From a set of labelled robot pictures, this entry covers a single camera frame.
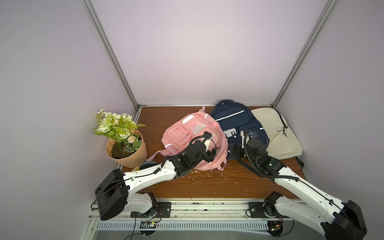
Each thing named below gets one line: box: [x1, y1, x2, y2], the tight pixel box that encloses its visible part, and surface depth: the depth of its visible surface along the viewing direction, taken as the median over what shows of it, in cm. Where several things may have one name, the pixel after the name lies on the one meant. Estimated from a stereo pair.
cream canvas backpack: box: [251, 107, 303, 160], surface depth 102 cm
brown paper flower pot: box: [105, 129, 148, 169], surface depth 81 cm
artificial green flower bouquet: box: [93, 109, 147, 153], surface depth 76 cm
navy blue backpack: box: [210, 99, 270, 148], surface depth 105 cm
